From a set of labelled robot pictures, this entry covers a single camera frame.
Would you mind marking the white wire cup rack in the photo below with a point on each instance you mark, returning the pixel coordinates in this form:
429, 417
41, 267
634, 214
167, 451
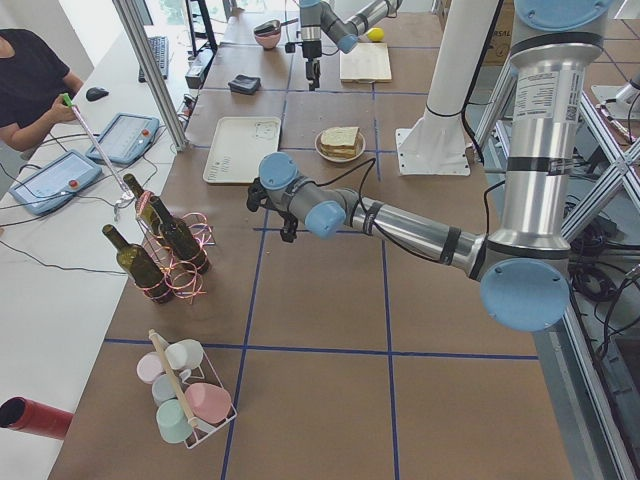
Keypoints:
181, 380

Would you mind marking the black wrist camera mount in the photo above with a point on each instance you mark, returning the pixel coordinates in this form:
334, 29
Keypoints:
290, 47

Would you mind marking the grey folded cloth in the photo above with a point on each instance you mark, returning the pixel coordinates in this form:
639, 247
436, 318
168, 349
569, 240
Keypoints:
243, 84

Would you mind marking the teach pendant tablet near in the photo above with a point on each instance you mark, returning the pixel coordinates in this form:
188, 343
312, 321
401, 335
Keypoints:
55, 184

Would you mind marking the mint green cup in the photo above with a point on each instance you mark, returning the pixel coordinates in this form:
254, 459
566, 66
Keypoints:
172, 423

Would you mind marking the white cup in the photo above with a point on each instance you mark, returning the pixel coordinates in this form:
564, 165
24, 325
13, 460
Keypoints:
185, 354

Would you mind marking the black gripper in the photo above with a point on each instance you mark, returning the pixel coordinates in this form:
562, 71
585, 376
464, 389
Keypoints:
313, 50
288, 224

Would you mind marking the light pink cup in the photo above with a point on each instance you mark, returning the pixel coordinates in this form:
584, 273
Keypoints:
149, 368

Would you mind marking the teach pendant tablet far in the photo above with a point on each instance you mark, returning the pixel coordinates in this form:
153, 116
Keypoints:
127, 137

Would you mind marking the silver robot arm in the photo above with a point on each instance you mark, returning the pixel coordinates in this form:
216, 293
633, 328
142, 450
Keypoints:
318, 17
521, 265

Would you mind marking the yellow lemon near board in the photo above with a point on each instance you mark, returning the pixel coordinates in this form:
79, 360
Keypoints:
375, 34

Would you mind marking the black keyboard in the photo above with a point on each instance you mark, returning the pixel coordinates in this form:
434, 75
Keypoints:
159, 46

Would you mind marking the pink bowl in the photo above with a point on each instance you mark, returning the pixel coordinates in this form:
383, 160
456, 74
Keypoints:
267, 38

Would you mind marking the bread slice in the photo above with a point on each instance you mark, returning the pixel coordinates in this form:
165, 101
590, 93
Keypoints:
339, 137
340, 152

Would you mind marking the cream bear tray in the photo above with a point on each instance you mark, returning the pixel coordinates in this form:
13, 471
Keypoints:
239, 144

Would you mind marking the metal scoop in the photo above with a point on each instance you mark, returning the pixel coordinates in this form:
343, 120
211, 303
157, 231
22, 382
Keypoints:
272, 26

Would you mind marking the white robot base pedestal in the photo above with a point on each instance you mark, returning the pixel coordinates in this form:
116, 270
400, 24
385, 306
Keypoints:
436, 144

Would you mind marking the dark wine bottle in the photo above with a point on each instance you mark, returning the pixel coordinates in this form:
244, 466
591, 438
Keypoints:
144, 211
178, 236
140, 267

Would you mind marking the black computer mouse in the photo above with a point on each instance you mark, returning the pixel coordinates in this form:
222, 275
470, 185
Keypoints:
96, 93

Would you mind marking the grey cup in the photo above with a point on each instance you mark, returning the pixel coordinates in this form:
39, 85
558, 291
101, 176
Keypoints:
162, 390

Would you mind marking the wooden cutting board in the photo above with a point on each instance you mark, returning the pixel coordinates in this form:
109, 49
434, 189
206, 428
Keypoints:
366, 63

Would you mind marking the person in black shirt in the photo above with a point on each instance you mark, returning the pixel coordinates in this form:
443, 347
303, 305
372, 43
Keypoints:
33, 82

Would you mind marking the white round plate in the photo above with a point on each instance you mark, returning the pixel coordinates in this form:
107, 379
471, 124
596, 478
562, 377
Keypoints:
360, 140

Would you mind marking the aluminium frame post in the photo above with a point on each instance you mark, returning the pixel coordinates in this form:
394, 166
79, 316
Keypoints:
132, 23

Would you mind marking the teach pendant tablet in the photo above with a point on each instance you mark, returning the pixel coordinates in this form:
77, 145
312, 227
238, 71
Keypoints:
127, 137
55, 184

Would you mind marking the copper wire bottle rack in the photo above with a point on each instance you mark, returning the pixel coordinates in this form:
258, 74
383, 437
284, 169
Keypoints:
182, 277

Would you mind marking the red cylinder bottle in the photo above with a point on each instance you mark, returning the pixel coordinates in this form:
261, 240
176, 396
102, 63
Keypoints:
32, 417

